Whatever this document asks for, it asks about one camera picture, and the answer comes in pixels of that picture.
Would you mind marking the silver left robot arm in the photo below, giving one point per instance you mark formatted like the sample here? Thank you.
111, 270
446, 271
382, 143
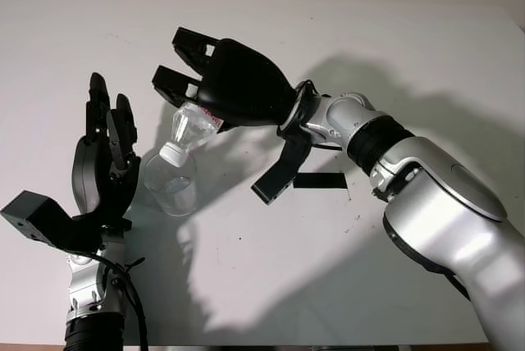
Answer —
88, 285

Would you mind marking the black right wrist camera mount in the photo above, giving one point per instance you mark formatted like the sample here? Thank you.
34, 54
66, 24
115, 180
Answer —
279, 174

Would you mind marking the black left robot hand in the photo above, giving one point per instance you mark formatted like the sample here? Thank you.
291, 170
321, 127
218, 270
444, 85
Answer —
88, 179

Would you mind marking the clear plastic cup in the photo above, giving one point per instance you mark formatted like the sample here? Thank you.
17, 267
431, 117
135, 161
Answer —
172, 195

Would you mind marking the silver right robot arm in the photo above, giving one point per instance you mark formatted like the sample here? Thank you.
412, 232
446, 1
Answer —
443, 211

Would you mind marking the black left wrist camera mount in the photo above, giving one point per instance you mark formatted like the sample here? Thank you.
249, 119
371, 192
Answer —
35, 215

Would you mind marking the black tape strip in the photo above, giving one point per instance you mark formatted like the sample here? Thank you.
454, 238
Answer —
320, 180

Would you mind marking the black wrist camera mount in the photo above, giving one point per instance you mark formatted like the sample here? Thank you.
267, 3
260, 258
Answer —
35, 215
279, 174

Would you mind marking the clear plastic water bottle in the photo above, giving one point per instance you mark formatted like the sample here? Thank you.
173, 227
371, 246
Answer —
188, 129

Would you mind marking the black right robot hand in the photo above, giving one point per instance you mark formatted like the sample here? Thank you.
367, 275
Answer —
246, 84

